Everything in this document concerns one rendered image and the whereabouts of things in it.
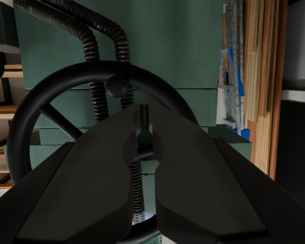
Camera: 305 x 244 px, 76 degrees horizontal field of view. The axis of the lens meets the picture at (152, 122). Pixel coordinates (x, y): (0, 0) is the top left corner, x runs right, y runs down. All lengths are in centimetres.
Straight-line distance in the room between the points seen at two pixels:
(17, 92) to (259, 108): 302
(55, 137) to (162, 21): 36
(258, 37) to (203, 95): 142
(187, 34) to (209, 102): 16
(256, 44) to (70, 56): 157
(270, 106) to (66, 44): 168
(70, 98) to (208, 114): 32
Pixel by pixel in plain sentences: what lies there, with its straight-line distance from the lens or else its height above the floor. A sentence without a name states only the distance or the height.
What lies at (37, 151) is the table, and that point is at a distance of 55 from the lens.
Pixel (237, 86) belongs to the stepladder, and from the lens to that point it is 133.
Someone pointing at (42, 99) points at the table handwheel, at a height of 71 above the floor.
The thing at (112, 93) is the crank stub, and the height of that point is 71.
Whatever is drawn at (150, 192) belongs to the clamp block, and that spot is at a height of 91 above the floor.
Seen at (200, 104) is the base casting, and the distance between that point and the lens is 47.
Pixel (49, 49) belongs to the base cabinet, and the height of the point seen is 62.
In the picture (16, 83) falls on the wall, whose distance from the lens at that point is 337.
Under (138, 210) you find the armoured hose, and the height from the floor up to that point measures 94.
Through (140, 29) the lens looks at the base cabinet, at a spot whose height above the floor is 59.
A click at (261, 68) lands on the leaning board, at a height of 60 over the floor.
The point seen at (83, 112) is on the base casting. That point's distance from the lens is 48.
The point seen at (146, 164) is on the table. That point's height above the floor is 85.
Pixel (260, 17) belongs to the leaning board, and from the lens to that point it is 188.
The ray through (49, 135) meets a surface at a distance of 52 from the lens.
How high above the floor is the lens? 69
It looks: 12 degrees up
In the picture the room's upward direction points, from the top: 179 degrees clockwise
